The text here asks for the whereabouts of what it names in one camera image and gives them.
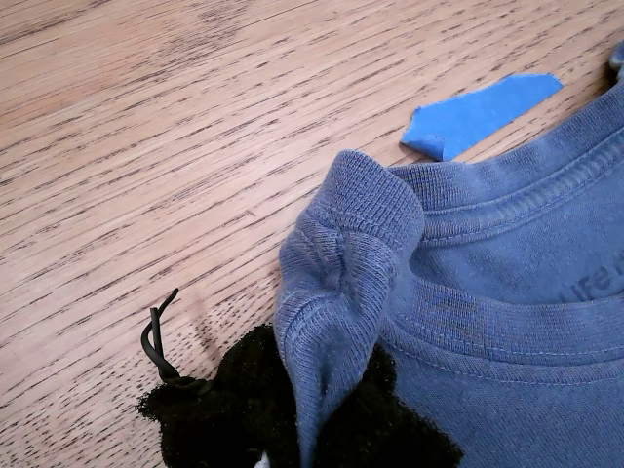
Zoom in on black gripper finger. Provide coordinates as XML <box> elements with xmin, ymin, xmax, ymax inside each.
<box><xmin>316</xmin><ymin>343</ymin><xmax>464</xmax><ymax>468</ymax></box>
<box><xmin>136</xmin><ymin>324</ymin><xmax>303</xmax><ymax>468</ymax></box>

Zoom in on blue printed T-shirt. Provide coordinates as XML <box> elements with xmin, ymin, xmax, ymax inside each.
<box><xmin>272</xmin><ymin>41</ymin><xmax>624</xmax><ymax>468</ymax></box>

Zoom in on blue tape piece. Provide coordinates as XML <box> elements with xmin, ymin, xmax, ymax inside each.
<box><xmin>399</xmin><ymin>72</ymin><xmax>565</xmax><ymax>163</ymax></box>

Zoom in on wire tie on black finger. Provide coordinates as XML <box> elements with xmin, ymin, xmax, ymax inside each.
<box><xmin>139</xmin><ymin>287</ymin><xmax>215</xmax><ymax>391</ymax></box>

